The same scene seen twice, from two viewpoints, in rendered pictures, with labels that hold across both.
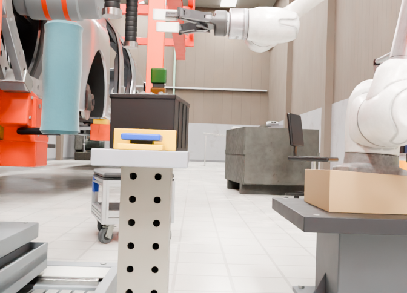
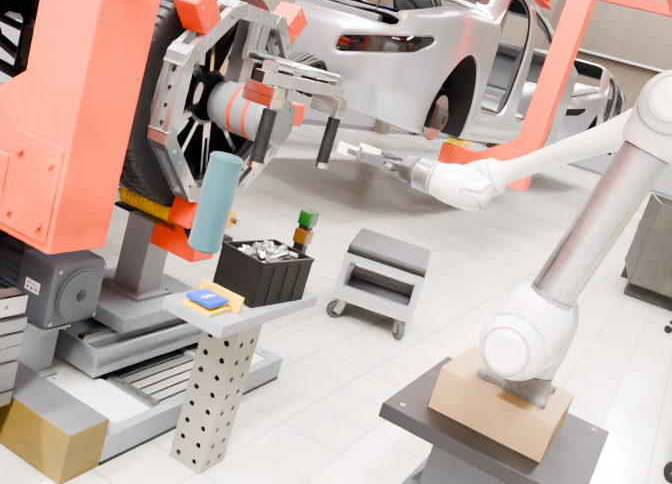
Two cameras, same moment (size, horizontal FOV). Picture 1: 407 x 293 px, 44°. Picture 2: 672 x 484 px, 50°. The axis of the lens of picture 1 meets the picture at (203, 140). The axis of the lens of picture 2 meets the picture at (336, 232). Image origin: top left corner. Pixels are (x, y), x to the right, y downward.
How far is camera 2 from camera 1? 105 cm
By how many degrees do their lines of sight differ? 29
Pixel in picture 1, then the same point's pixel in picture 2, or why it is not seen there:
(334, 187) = (440, 385)
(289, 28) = (470, 200)
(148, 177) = not seen: hidden behind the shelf
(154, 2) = not seen: outside the picture
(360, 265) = (448, 470)
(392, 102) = (487, 335)
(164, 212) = (228, 355)
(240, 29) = (421, 185)
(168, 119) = (254, 281)
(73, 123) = (211, 245)
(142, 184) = not seen: hidden behind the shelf
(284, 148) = not seen: outside the picture
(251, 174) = (646, 273)
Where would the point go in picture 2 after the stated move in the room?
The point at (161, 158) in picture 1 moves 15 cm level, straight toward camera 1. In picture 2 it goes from (204, 324) to (161, 340)
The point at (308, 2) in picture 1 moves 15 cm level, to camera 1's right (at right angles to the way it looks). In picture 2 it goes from (527, 167) to (583, 186)
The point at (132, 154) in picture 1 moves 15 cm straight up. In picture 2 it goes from (187, 312) to (203, 248)
